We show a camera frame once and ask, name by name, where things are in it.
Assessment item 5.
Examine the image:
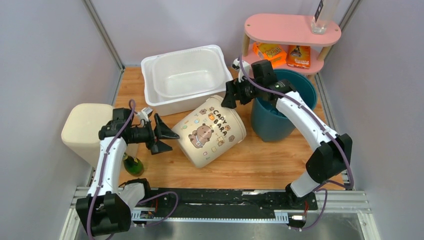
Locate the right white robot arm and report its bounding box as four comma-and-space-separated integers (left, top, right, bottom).
221, 57, 353, 209

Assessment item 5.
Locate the aluminium frame rail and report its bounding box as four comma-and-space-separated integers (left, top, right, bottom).
59, 186, 382, 240

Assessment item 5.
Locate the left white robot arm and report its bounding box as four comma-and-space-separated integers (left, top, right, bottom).
75, 108, 180, 240

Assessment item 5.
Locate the cream rectangular bin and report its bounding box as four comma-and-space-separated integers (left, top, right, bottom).
61, 103, 114, 168

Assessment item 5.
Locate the orange snack box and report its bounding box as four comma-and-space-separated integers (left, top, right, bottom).
286, 45, 311, 69
252, 42, 287, 68

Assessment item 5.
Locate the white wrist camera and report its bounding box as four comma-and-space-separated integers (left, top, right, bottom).
135, 107, 154, 127
231, 58, 245, 82

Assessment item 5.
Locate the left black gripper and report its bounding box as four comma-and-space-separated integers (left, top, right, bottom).
127, 114, 179, 155

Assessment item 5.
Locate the teal round bucket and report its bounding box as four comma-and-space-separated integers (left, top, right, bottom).
250, 69, 318, 142

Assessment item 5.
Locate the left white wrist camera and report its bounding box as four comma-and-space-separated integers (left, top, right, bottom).
135, 107, 154, 127

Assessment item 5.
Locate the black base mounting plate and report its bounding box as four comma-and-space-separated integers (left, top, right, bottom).
138, 188, 318, 219

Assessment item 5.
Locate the green glass bottle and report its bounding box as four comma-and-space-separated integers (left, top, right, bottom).
122, 152, 144, 177

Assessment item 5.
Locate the pink three-tier shelf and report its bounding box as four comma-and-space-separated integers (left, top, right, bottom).
242, 13, 342, 78

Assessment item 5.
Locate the orange snack box left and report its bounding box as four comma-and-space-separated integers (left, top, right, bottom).
252, 42, 287, 68

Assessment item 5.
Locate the cream round bucket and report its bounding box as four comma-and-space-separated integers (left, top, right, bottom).
172, 95, 247, 168

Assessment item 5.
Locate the orange snack box right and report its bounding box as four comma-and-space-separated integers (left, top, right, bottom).
286, 45, 311, 69

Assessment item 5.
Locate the white plastic tub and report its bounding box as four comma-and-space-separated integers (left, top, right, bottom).
140, 44, 232, 116

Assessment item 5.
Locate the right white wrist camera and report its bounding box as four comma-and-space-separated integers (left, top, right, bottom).
231, 58, 245, 82

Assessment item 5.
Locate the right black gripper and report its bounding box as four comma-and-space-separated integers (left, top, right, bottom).
221, 74, 263, 109

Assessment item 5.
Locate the clear glass vase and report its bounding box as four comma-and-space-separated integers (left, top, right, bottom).
311, 0, 340, 35

